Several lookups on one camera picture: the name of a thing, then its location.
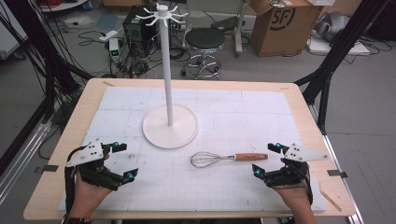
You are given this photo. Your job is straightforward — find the dark beaded bracelet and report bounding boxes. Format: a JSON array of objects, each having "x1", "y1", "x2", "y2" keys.
[{"x1": 61, "y1": 214, "x2": 93, "y2": 224}]

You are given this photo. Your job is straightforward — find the person's right hand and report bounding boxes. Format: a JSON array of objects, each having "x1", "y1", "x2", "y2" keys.
[{"x1": 272, "y1": 157, "x2": 318, "y2": 224}]

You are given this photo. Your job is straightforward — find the brown cardboard box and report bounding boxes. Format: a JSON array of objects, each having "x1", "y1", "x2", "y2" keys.
[{"x1": 249, "y1": 0, "x2": 325, "y2": 58}]

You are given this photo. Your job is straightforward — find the wooden handled wire whisk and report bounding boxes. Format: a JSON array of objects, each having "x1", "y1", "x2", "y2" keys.
[{"x1": 189, "y1": 151, "x2": 269, "y2": 169}]

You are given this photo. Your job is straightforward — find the black computer tower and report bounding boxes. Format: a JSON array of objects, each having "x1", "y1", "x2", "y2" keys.
[{"x1": 122, "y1": 5, "x2": 172, "y2": 59}]

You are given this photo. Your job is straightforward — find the tangle of black cables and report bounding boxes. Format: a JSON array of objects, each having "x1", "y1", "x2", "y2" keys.
[{"x1": 102, "y1": 46, "x2": 191, "y2": 79}]

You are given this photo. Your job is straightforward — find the white power strip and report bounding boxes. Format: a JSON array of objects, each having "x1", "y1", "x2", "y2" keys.
[{"x1": 98, "y1": 29, "x2": 120, "y2": 43}]

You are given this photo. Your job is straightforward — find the black metal frame stand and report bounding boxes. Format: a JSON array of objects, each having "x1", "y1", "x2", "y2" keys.
[
  {"x1": 293, "y1": 0, "x2": 392, "y2": 136},
  {"x1": 0, "y1": 0, "x2": 95, "y2": 175}
]

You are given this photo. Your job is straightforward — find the black flat bag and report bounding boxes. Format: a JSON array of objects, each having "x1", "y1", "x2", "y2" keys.
[{"x1": 210, "y1": 15, "x2": 240, "y2": 34}]

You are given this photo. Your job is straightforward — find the white flat board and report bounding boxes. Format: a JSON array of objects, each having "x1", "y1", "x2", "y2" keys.
[{"x1": 305, "y1": 36, "x2": 372, "y2": 57}]

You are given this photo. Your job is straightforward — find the aluminium rail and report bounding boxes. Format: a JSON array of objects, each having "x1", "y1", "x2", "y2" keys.
[
  {"x1": 307, "y1": 104, "x2": 365, "y2": 224},
  {"x1": 0, "y1": 119, "x2": 53, "y2": 204}
]

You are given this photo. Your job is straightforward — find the round white table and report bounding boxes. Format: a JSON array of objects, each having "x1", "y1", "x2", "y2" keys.
[{"x1": 37, "y1": 0, "x2": 90, "y2": 14}]

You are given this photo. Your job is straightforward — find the person's left hand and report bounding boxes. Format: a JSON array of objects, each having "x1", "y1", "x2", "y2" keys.
[{"x1": 68, "y1": 154, "x2": 114, "y2": 220}]

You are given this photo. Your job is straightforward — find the grey metal stand leg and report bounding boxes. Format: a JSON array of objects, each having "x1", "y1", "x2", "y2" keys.
[{"x1": 233, "y1": 0, "x2": 247, "y2": 59}]

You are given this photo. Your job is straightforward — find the thin wooden stick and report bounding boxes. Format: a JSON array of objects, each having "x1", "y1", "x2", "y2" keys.
[{"x1": 318, "y1": 189, "x2": 343, "y2": 213}]

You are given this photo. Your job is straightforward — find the black floor cable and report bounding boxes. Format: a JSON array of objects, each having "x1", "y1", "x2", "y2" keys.
[{"x1": 77, "y1": 30, "x2": 107, "y2": 48}]

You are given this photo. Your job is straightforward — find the black tape piece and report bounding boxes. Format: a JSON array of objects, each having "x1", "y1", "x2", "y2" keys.
[
  {"x1": 34, "y1": 164, "x2": 60, "y2": 175},
  {"x1": 326, "y1": 169, "x2": 348, "y2": 179}
]

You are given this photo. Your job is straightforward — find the white hook rack stand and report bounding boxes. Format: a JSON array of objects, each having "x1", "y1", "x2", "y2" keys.
[{"x1": 135, "y1": 3, "x2": 200, "y2": 150}]

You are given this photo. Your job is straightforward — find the white grid mat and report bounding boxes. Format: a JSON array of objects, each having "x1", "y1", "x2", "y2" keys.
[{"x1": 58, "y1": 86, "x2": 327, "y2": 213}]

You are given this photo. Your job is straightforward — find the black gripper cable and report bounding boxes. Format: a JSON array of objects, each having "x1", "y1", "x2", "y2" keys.
[
  {"x1": 303, "y1": 161, "x2": 314, "y2": 206},
  {"x1": 64, "y1": 145, "x2": 86, "y2": 216}
]

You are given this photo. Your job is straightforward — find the white power supply unit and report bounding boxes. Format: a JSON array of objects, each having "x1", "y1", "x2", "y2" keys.
[{"x1": 108, "y1": 37, "x2": 121, "y2": 63}]

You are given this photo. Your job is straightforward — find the black round stool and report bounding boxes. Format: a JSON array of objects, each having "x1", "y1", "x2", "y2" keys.
[{"x1": 179, "y1": 27, "x2": 226, "y2": 81}]

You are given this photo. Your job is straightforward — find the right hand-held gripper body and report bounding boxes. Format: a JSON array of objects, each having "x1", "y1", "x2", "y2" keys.
[{"x1": 262, "y1": 143, "x2": 329, "y2": 189}]

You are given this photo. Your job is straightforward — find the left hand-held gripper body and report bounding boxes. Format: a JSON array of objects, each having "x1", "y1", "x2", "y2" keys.
[{"x1": 65, "y1": 138, "x2": 125, "y2": 191}]

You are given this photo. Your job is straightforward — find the grey crumpled bag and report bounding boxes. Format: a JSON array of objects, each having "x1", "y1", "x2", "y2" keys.
[{"x1": 313, "y1": 11, "x2": 352, "y2": 43}]

